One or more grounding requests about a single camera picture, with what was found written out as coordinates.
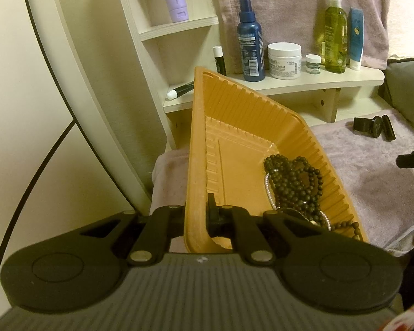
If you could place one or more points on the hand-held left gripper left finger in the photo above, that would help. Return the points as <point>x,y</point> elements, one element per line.
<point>158,229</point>

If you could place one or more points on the orange plastic tray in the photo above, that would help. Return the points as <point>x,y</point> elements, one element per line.
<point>234,151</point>

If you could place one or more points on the light blue tube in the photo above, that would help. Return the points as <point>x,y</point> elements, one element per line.
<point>356,36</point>

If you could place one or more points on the small white cream jar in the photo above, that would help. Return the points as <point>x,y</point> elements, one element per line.
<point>313,65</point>

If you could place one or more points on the black cylindrical object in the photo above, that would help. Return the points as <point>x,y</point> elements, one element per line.
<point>367,126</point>

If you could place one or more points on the lying lip balm stick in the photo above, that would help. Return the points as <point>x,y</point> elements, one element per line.
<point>180,90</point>

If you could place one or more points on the green spray bottle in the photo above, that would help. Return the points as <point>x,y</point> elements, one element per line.
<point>335,38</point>

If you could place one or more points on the upright lip balm stick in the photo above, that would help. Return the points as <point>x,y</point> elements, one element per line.
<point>219,62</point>

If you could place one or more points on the large white cream jar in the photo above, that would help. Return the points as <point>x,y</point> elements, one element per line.
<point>284,62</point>

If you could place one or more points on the olive cushion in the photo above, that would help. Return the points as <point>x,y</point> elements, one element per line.
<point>409,89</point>

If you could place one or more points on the blue spray bottle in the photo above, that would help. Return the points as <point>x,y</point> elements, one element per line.
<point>251,46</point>

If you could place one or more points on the white round black-rimmed board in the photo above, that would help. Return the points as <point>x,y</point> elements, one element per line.
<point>31,76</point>

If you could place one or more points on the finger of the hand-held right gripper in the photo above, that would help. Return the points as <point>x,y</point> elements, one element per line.
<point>412,161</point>

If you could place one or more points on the hanging pink towel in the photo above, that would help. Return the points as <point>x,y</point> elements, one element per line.
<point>289,10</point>

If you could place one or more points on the red and white packet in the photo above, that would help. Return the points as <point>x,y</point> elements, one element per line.
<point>412,320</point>

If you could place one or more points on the lavender towel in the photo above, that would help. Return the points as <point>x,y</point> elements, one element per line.
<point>372,193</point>

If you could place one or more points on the light wooden corner shelf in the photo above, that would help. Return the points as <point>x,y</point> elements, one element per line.
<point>296,82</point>

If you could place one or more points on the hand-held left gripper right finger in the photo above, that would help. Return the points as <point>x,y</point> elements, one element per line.
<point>212,215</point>

